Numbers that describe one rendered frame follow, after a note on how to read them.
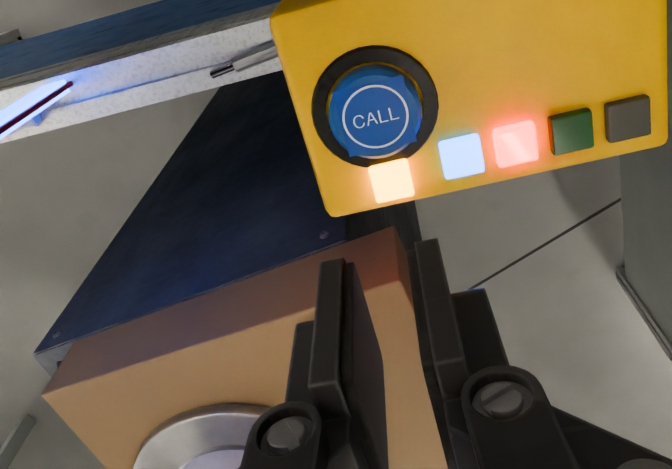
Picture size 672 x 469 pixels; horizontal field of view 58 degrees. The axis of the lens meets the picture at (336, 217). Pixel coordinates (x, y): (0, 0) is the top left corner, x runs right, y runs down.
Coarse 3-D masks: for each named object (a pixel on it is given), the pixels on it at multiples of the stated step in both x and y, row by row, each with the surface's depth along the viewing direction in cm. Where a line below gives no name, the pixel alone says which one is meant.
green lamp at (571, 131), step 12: (588, 108) 26; (552, 120) 26; (564, 120) 26; (576, 120) 26; (588, 120) 26; (552, 132) 26; (564, 132) 26; (576, 132) 26; (588, 132) 26; (552, 144) 27; (564, 144) 27; (576, 144) 26; (588, 144) 26
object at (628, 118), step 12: (636, 96) 26; (648, 96) 26; (612, 108) 26; (624, 108) 26; (636, 108) 26; (648, 108) 26; (612, 120) 26; (624, 120) 26; (636, 120) 26; (648, 120) 26; (612, 132) 26; (624, 132) 26; (636, 132) 26; (648, 132) 26
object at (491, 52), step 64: (320, 0) 25; (384, 0) 24; (448, 0) 24; (512, 0) 24; (576, 0) 24; (640, 0) 24; (320, 64) 26; (384, 64) 26; (448, 64) 26; (512, 64) 26; (576, 64) 25; (640, 64) 25; (320, 128) 27; (448, 128) 27; (320, 192) 29; (448, 192) 29
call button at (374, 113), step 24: (360, 72) 25; (384, 72) 25; (336, 96) 25; (360, 96) 25; (384, 96) 25; (408, 96) 25; (336, 120) 26; (360, 120) 26; (384, 120) 26; (408, 120) 26; (360, 144) 26; (384, 144) 26; (408, 144) 27
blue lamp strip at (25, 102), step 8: (64, 80) 47; (40, 88) 47; (48, 88) 46; (56, 88) 46; (24, 96) 45; (32, 96) 44; (40, 96) 44; (16, 104) 43; (24, 104) 42; (32, 104) 43; (0, 112) 42; (8, 112) 41; (16, 112) 41; (0, 120) 39; (8, 120) 40
